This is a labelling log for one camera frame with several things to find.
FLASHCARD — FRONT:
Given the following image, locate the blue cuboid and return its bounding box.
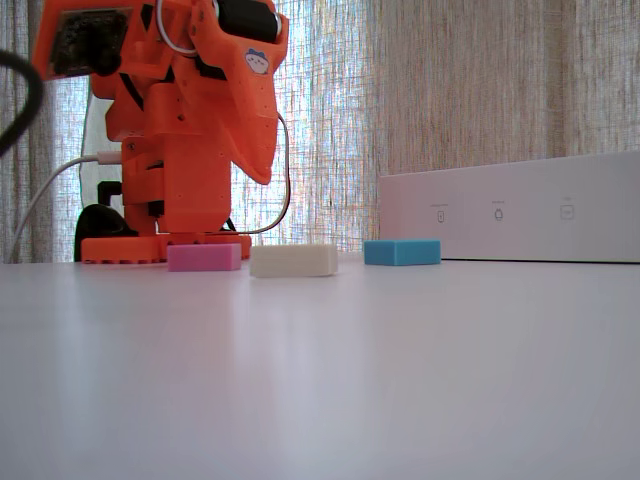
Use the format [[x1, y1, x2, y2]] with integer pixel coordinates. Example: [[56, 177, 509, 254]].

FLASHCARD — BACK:
[[363, 238, 443, 267]]

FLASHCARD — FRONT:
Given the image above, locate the thick black cable loop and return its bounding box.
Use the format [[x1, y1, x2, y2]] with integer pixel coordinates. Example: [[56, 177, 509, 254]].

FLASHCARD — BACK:
[[0, 48, 46, 157]]

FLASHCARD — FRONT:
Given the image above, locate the white usb cable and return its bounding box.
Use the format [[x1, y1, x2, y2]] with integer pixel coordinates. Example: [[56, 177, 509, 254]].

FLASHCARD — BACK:
[[9, 151, 124, 264]]

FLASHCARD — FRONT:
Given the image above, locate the beige woven curtain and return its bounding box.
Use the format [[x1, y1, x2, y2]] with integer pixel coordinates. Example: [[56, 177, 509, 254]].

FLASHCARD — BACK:
[[0, 0, 640, 264]]

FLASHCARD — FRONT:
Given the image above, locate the wrist camera on orange mount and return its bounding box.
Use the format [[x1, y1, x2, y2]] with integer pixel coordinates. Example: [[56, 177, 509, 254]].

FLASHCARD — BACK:
[[30, 0, 135, 82]]

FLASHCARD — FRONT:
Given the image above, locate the thin dark cable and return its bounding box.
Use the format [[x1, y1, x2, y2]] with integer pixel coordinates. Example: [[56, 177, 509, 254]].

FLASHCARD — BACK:
[[222, 112, 291, 236]]

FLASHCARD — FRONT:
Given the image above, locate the black table clamp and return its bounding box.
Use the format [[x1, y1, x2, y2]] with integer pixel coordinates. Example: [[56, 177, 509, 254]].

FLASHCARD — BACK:
[[73, 179, 140, 264]]

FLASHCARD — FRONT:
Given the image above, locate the pink cuboid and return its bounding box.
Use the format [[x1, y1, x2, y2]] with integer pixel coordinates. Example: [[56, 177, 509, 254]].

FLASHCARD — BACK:
[[166, 243, 243, 273]]

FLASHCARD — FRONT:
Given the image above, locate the orange gripper with servo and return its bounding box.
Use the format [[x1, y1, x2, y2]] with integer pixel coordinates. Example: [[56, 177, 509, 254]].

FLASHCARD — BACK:
[[187, 0, 290, 186]]

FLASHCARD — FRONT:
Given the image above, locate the white cuboid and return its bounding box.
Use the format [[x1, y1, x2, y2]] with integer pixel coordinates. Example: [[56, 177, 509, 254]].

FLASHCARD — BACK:
[[249, 243, 339, 279]]

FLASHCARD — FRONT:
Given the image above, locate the white servo ribbon cable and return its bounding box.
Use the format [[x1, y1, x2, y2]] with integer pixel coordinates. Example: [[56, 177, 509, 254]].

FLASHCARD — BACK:
[[155, 0, 201, 56]]

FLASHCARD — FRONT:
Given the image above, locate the white cardboard bin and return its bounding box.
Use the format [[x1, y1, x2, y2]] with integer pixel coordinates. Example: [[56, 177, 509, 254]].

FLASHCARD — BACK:
[[378, 150, 640, 264]]

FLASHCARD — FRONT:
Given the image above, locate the white fabric panel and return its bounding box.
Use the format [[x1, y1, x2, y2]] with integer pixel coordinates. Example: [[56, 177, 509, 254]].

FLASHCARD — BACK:
[[79, 74, 126, 236]]

